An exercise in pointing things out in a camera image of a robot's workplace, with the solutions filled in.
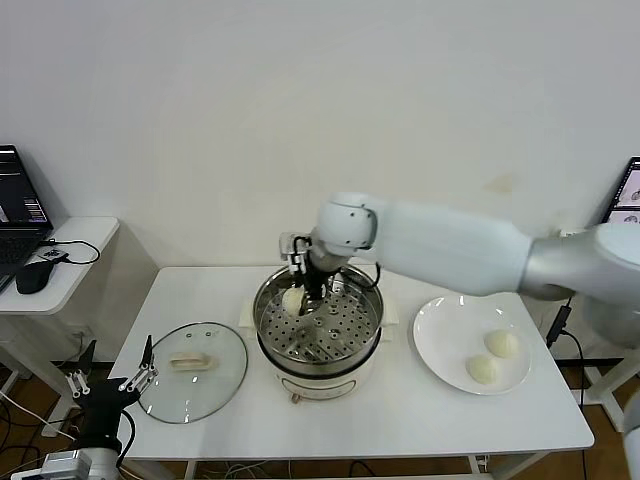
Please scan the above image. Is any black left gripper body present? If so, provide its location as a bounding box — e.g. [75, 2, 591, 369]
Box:
[74, 377, 141, 450]

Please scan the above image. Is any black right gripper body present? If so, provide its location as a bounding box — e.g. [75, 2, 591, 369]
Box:
[298, 252, 332, 304]

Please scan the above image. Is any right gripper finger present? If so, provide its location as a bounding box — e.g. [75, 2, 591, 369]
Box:
[298, 294, 326, 317]

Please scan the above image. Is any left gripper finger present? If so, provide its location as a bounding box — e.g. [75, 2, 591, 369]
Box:
[66, 339, 98, 400]
[118, 334, 160, 395]

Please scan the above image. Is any white steamed baozi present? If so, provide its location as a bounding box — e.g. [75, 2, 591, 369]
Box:
[483, 328, 520, 359]
[465, 353, 503, 386]
[282, 287, 307, 317]

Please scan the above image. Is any glass lid with cream handle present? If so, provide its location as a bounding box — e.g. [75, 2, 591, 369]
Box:
[135, 321, 250, 425]

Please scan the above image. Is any perforated steel steamer basket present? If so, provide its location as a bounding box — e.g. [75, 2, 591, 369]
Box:
[252, 262, 386, 374]

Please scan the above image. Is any white electric cooker pot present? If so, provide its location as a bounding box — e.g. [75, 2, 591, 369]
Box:
[240, 294, 400, 405]

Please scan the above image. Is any black computer mouse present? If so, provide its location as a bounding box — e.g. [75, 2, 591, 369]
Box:
[15, 259, 55, 296]

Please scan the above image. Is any white round plate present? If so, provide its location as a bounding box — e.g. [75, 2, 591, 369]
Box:
[412, 295, 533, 396]

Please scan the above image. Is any white side table with mouse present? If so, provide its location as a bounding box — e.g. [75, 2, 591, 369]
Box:
[0, 217, 121, 440]

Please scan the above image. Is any black laptop with dark screen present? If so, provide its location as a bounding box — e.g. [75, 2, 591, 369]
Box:
[0, 145, 55, 296]

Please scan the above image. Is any black floor bar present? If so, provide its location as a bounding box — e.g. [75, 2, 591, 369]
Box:
[553, 357, 626, 372]

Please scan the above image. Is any grey laptop with light screen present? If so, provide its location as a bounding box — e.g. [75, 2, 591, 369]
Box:
[599, 156, 640, 226]

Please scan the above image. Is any white side table with label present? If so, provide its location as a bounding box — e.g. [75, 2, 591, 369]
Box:
[552, 227, 634, 434]

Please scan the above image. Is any white wall socket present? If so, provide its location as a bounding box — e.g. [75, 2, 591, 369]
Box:
[68, 323, 95, 346]

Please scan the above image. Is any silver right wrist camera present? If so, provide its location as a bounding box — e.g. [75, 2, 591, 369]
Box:
[277, 231, 314, 275]

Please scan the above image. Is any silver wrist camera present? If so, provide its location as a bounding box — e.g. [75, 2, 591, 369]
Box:
[277, 231, 314, 275]
[9, 449, 97, 480]

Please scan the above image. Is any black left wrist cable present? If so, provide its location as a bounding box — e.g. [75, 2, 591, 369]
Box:
[115, 408, 137, 469]

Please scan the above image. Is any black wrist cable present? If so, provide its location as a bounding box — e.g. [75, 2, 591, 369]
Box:
[115, 408, 137, 469]
[364, 259, 384, 291]

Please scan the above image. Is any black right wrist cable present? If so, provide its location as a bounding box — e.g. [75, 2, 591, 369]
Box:
[364, 259, 384, 291]

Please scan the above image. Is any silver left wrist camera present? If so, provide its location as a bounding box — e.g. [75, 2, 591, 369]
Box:
[9, 449, 97, 480]

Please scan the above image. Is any white floor cable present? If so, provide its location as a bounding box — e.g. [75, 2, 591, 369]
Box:
[0, 387, 76, 444]

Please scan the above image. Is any white table frame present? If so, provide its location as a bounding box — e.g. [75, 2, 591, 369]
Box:
[117, 452, 544, 480]

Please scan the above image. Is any black usb dongle with cable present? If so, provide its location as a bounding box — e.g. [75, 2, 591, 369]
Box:
[38, 238, 101, 267]

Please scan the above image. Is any white cable bundle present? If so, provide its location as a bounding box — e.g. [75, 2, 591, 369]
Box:
[217, 462, 266, 480]

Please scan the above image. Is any black laptop power cable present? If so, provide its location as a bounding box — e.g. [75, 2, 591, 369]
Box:
[545, 294, 589, 406]

